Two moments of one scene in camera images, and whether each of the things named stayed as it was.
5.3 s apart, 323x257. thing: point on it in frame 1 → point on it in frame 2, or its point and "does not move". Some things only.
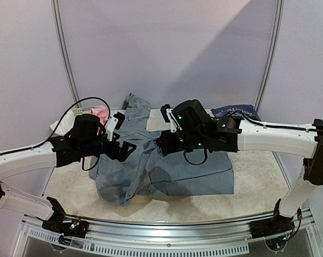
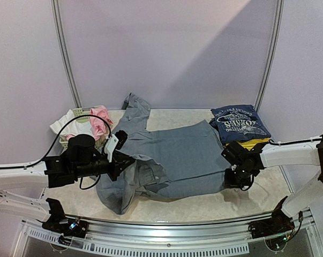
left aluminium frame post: [60, 28] does not move
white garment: [65, 124] does not move
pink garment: [102, 112] does not move
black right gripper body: [164, 143] → [231, 174]
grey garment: [147, 171] does not move
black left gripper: [123, 155] → [118, 166]
